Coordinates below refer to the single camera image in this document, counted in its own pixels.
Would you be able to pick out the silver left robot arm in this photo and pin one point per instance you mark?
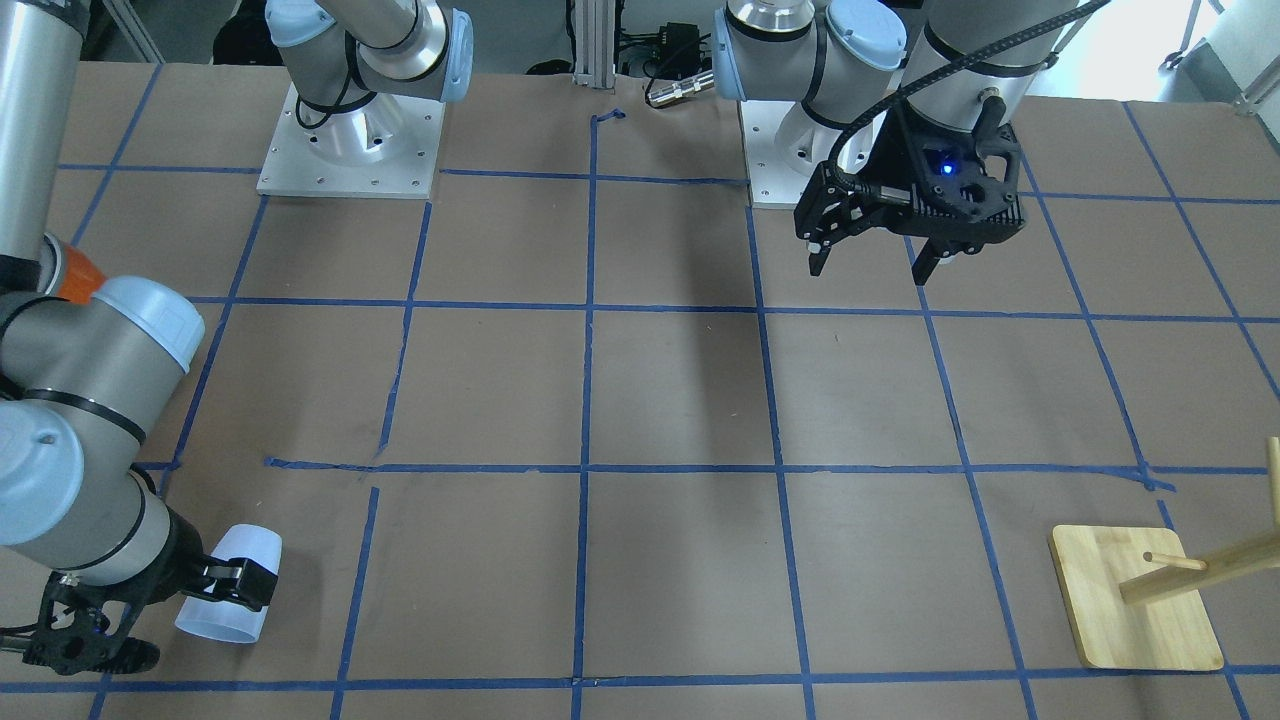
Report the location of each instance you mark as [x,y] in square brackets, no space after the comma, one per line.
[849,62]

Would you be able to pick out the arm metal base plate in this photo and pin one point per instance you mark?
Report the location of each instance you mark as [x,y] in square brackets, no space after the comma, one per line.
[385,150]
[775,160]

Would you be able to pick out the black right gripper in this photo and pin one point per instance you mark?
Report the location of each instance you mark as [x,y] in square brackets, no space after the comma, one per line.
[181,562]

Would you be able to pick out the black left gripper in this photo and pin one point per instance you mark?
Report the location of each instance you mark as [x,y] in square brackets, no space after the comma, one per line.
[893,158]

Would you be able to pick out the light blue plastic cup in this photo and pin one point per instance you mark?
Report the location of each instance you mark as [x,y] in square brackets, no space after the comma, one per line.
[231,599]

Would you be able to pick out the aluminium frame post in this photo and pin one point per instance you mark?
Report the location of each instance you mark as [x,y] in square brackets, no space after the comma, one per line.
[594,26]

